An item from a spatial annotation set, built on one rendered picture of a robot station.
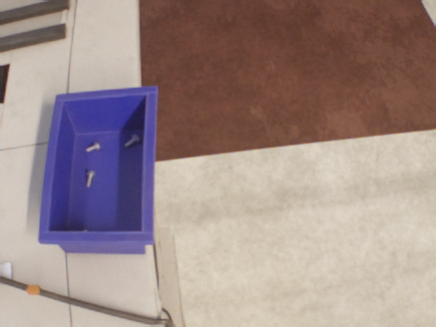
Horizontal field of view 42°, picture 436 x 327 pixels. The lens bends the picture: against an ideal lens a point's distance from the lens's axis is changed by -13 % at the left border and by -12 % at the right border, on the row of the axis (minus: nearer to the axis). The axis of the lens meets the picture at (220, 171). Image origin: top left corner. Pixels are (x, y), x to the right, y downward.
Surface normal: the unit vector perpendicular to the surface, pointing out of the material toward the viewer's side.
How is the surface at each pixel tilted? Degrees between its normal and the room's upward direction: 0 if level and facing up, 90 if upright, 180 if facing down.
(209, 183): 0
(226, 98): 0
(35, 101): 0
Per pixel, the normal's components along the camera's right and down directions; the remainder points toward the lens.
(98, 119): 0.04, 0.80
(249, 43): -0.01, -0.52
